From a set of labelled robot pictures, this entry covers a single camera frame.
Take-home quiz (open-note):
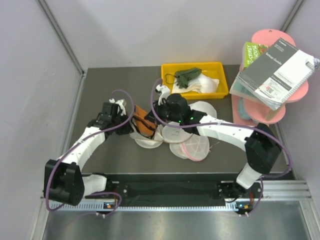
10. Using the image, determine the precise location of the beige bra in tray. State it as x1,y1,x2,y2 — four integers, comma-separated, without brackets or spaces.
171,73,220,94

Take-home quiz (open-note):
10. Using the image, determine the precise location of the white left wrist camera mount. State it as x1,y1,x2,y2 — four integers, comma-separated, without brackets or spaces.
109,98,127,116

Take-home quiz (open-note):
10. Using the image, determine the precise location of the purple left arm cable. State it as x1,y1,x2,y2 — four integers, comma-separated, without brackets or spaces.
44,89,136,213

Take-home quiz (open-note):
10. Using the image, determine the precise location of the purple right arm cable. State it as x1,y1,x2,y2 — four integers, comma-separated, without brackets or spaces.
151,78,293,217

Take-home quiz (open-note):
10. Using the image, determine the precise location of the mesh laundry bag pink trim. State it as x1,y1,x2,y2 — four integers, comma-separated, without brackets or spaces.
169,135,210,162

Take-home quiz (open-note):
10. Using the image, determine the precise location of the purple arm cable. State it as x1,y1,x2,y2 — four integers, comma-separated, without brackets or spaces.
44,89,136,213
151,78,293,217

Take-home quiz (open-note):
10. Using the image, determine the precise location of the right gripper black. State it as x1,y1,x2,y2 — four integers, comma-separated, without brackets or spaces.
145,99,183,126

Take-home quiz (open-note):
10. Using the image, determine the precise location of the orange bra black trim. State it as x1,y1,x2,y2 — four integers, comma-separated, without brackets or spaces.
131,105,157,139

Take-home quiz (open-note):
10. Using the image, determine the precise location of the green storey house book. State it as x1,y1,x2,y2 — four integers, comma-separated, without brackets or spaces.
242,41,269,69

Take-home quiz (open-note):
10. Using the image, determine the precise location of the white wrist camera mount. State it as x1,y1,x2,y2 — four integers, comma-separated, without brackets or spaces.
109,98,127,116
155,84,171,105

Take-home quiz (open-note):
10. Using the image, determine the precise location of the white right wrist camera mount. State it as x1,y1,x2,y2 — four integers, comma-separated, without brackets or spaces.
155,84,171,105

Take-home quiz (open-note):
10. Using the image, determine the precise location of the white mesh laundry bag beige trim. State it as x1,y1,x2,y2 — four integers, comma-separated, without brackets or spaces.
129,120,192,149

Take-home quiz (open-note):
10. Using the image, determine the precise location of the dark green bra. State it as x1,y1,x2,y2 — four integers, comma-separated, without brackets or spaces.
164,67,202,89

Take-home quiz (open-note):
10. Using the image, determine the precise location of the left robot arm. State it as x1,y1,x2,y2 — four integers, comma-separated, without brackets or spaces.
43,98,133,206

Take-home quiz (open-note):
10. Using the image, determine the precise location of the yellow plastic tray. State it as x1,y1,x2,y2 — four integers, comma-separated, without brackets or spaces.
161,62,229,100

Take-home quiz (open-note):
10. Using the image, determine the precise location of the pink tiered shelf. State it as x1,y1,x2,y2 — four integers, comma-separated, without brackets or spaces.
230,28,310,128

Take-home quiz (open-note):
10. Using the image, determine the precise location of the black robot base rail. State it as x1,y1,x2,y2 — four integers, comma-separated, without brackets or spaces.
82,172,261,208

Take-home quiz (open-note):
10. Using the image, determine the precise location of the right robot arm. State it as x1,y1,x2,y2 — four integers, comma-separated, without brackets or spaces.
147,93,282,198

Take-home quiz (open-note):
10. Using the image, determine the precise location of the grey spiral setup guide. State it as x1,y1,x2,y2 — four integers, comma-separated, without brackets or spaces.
230,38,320,111

